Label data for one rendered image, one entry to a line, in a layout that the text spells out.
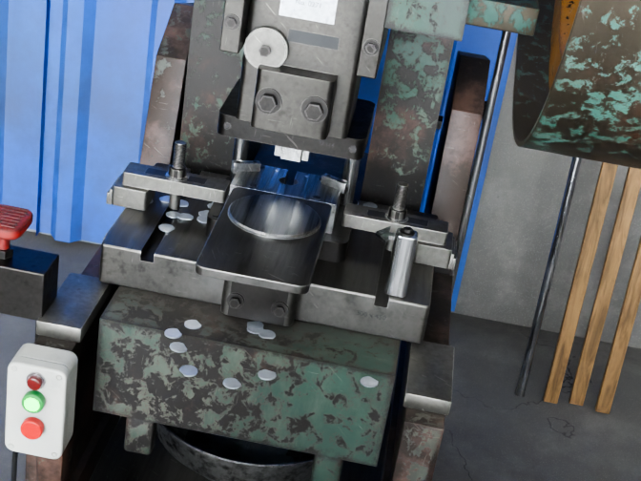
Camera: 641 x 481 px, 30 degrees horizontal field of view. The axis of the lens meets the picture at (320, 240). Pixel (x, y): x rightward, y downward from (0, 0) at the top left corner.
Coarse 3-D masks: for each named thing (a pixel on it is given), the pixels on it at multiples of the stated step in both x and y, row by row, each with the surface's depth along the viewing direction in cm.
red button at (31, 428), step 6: (24, 420) 149; (30, 420) 149; (36, 420) 149; (24, 426) 149; (30, 426) 149; (36, 426) 149; (42, 426) 149; (24, 432) 149; (30, 432) 149; (36, 432) 149; (42, 432) 150; (30, 438) 150; (36, 438) 150
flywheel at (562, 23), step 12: (564, 0) 168; (576, 0) 167; (564, 12) 166; (552, 24) 173; (564, 24) 165; (552, 36) 170; (564, 36) 162; (552, 48) 168; (564, 48) 159; (552, 60) 165; (552, 72) 162
